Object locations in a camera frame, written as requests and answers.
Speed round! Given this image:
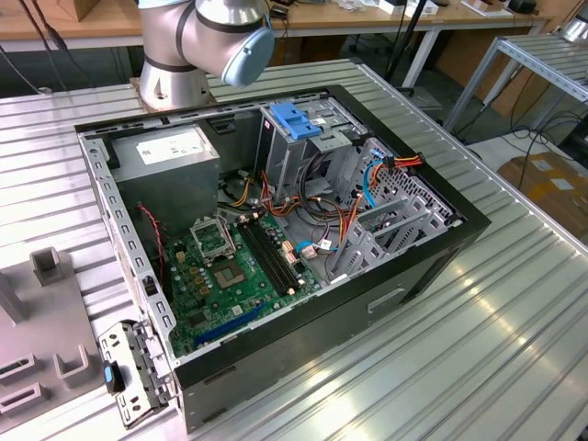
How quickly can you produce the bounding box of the orange power wire black connector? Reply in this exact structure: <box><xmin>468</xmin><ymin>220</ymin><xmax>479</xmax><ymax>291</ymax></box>
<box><xmin>367</xmin><ymin>153</ymin><xmax>426</xmax><ymax>194</ymax></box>

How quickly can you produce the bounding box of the metal disk bay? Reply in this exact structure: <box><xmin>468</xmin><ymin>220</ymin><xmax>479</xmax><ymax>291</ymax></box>
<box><xmin>321</xmin><ymin>137</ymin><xmax>463</xmax><ymax>288</ymax></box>

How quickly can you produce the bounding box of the black RAM slot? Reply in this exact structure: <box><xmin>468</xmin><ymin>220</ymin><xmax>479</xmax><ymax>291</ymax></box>
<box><xmin>249</xmin><ymin>219</ymin><xmax>300</xmax><ymax>291</ymax></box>
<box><xmin>254</xmin><ymin>218</ymin><xmax>305</xmax><ymax>288</ymax></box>
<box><xmin>243</xmin><ymin>220</ymin><xmax>294</xmax><ymax>295</ymax></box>
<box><xmin>237</xmin><ymin>222</ymin><xmax>288</xmax><ymax>298</ymax></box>

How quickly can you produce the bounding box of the metal drive cage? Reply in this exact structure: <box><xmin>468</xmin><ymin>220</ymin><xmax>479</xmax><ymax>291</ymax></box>
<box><xmin>254</xmin><ymin>98</ymin><xmax>371</xmax><ymax>206</ymax></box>

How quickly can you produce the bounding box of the metal socket cover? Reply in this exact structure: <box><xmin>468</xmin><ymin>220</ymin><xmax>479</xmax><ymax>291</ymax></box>
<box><xmin>189</xmin><ymin>214</ymin><xmax>238</xmax><ymax>266</ymax></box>

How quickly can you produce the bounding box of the green motherboard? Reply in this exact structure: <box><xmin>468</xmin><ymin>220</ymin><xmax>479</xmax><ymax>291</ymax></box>
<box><xmin>163</xmin><ymin>213</ymin><xmax>322</xmax><ymax>359</ymax></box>

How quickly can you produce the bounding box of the blue plastic cage latch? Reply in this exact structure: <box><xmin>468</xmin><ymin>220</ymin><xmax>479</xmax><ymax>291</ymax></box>
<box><xmin>270</xmin><ymin>103</ymin><xmax>323</xmax><ymax>141</ymax></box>

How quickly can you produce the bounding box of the black PC case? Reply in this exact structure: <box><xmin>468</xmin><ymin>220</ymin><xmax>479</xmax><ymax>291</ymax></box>
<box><xmin>73</xmin><ymin>84</ymin><xmax>492</xmax><ymax>435</ymax></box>

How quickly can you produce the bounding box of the blue expansion slot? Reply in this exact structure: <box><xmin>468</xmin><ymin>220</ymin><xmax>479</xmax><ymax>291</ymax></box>
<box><xmin>192</xmin><ymin>300</ymin><xmax>268</xmax><ymax>348</ymax></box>

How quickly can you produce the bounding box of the silver power supply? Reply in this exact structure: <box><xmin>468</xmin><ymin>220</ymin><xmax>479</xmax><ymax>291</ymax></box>
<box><xmin>108</xmin><ymin>123</ymin><xmax>222</xmax><ymax>238</ymax></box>

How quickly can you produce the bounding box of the black latch blue stripe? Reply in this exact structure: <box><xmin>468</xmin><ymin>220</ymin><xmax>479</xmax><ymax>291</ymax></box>
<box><xmin>102</xmin><ymin>360</ymin><xmax>126</xmax><ymax>394</ymax></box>

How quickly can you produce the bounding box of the large flat cardboard box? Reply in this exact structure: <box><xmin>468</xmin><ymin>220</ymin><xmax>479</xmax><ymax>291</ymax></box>
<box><xmin>498</xmin><ymin>153</ymin><xmax>588</xmax><ymax>217</ymax></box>

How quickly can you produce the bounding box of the grey parts rack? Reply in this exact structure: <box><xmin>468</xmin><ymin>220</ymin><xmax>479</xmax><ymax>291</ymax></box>
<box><xmin>0</xmin><ymin>246</ymin><xmax>105</xmax><ymax>417</ymax></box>

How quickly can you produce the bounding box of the metal slat table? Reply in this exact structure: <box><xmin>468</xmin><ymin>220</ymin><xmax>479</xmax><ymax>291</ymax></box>
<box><xmin>443</xmin><ymin>34</ymin><xmax>588</xmax><ymax>132</ymax></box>

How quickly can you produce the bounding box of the cardboard box on desk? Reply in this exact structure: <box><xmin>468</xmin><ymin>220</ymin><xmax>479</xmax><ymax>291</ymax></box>
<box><xmin>36</xmin><ymin>0</ymin><xmax>103</xmax><ymax>23</ymax></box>

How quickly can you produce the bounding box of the white connector blue wire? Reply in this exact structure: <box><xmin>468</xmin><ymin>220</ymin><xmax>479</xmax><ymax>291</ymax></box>
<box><xmin>293</xmin><ymin>239</ymin><xmax>333</xmax><ymax>261</ymax></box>

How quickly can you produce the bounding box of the orange red wire bundle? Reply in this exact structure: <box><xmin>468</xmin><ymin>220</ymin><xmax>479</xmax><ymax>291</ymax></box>
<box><xmin>259</xmin><ymin>170</ymin><xmax>304</xmax><ymax>220</ymax></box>

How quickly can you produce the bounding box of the yellow orange wire bundle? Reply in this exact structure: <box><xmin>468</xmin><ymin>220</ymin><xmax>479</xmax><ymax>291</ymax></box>
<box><xmin>228</xmin><ymin>175</ymin><xmax>257</xmax><ymax>209</ymax></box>

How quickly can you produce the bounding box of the blue data wire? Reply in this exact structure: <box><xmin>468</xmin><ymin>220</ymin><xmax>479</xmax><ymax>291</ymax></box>
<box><xmin>360</xmin><ymin>145</ymin><xmax>385</xmax><ymax>210</ymax></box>

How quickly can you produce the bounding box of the red black twisted wire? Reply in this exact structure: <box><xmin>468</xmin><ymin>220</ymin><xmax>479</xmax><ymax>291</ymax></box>
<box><xmin>136</xmin><ymin>203</ymin><xmax>167</xmax><ymax>281</ymax></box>

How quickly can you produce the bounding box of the metal card retention bracket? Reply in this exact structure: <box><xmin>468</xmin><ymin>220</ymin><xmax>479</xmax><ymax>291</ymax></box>
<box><xmin>98</xmin><ymin>320</ymin><xmax>178</xmax><ymax>431</ymax></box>

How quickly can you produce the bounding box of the wooden desk white frame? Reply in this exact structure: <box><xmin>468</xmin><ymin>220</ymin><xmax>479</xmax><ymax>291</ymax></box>
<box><xmin>270</xmin><ymin>0</ymin><xmax>555</xmax><ymax>88</ymax></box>
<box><xmin>0</xmin><ymin>0</ymin><xmax>144</xmax><ymax>51</ymax></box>

